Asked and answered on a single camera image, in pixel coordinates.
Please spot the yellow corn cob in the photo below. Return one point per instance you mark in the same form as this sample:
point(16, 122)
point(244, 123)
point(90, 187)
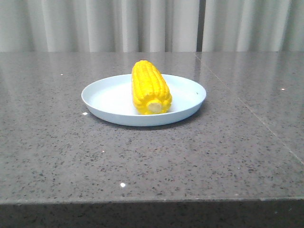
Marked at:
point(151, 94)

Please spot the light blue round plate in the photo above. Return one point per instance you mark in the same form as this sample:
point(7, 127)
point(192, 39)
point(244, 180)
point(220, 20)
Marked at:
point(112, 99)

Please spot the white pleated curtain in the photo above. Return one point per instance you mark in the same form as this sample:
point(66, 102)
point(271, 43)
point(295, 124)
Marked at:
point(151, 25)

